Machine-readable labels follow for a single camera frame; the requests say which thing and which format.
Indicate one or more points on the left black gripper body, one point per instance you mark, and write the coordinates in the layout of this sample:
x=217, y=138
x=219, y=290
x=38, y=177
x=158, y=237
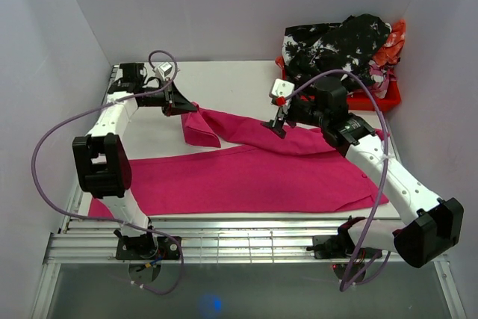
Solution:
x=155, y=100

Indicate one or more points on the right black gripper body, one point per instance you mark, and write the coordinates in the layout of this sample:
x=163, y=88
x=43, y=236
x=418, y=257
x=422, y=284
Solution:
x=304, y=113

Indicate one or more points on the pink trousers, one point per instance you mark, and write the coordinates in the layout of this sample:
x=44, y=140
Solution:
x=245, y=168

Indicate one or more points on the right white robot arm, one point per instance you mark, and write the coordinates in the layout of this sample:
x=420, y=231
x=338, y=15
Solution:
x=431, y=225

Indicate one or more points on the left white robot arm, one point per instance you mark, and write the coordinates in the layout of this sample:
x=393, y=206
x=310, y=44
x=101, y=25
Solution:
x=102, y=165

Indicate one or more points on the red plastic bin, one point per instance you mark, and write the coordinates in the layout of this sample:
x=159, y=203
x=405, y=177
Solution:
x=373, y=100

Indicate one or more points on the black white patterned garment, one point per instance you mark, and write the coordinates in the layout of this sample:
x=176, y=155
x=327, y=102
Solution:
x=309, y=50

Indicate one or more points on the pink white patterned garment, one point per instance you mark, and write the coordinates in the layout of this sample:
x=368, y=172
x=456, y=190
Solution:
x=378, y=78

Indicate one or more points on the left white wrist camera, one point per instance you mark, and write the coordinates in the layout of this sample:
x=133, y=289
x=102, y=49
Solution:
x=164, y=71

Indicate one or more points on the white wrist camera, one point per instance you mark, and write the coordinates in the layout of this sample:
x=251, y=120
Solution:
x=280, y=92
x=164, y=71

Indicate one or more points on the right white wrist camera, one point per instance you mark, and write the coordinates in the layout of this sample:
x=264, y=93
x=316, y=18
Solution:
x=280, y=92

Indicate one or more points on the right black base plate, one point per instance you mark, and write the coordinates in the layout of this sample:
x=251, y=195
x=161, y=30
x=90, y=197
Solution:
x=331, y=246

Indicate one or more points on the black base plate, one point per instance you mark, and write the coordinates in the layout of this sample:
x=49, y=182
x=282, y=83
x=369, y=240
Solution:
x=146, y=247
x=331, y=246

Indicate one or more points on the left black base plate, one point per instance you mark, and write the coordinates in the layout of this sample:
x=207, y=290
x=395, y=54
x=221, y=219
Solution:
x=146, y=247

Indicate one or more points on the aluminium frame rail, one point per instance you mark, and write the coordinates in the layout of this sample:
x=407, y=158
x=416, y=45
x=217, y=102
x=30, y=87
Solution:
x=205, y=240

